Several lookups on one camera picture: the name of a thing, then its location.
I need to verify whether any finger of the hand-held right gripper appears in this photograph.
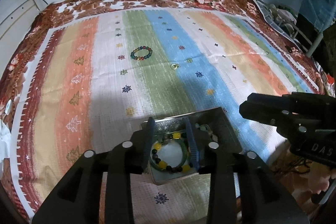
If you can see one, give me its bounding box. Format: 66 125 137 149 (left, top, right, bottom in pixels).
239 101 319 147
247 92 336 114

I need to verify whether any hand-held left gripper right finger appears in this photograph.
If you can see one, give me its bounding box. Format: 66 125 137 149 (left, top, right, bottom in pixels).
184 118 309 224

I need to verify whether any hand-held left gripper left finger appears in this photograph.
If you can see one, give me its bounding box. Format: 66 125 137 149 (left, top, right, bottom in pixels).
31 117 155 224

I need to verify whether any yellow and black bead bracelet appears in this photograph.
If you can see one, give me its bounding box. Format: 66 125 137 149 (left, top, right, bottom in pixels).
150 132 191 174

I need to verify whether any green jade bangle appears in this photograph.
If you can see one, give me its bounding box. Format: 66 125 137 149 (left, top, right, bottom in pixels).
149 140 196 172

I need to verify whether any rectangular metal tin box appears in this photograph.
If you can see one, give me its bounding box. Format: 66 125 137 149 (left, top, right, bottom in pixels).
139 106 243 186

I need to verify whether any multicolour glass bead bracelet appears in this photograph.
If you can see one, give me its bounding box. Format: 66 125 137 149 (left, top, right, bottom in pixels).
130 47 153 61

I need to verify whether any pile of clothes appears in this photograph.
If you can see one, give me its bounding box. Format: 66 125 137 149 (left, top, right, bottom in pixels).
262 2 323 51

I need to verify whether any striped colourful blanket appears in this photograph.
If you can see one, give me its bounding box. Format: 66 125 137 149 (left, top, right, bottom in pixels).
0 7 326 224

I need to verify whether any white headboard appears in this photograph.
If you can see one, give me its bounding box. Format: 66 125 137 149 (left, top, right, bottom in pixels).
0 0 42 43

